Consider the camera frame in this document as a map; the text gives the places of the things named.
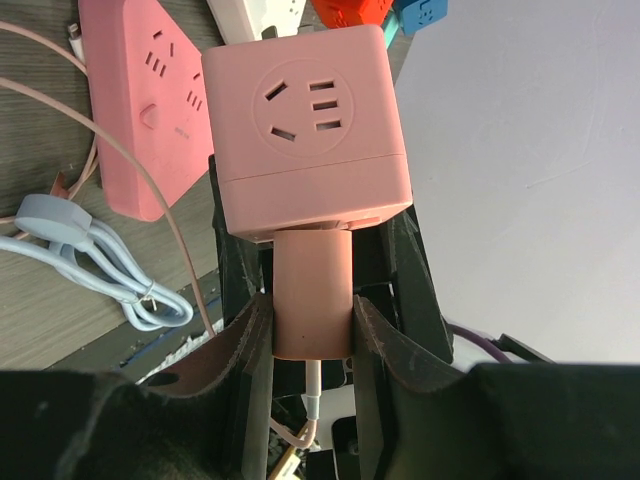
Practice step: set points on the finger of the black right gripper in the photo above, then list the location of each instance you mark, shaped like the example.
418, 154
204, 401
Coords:
239, 261
390, 268

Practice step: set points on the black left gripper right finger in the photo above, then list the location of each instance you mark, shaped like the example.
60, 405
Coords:
405, 425

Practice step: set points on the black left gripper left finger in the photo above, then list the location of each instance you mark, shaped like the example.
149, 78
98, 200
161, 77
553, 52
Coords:
220, 395

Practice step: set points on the pink charger plug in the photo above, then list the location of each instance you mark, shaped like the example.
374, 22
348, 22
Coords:
312, 294

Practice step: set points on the pink cube socket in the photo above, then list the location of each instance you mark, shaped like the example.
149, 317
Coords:
306, 132

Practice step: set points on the pink triangular power strip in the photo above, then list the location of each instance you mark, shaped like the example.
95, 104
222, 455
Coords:
147, 90

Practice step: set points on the white triangular power strip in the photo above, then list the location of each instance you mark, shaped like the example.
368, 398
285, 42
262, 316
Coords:
241, 21

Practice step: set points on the blue cube socket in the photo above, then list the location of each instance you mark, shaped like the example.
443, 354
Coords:
415, 15

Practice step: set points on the red cube socket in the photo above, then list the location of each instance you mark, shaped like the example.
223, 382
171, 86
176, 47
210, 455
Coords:
347, 13

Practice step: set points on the teal plug adapter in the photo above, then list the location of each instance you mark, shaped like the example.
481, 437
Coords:
390, 27

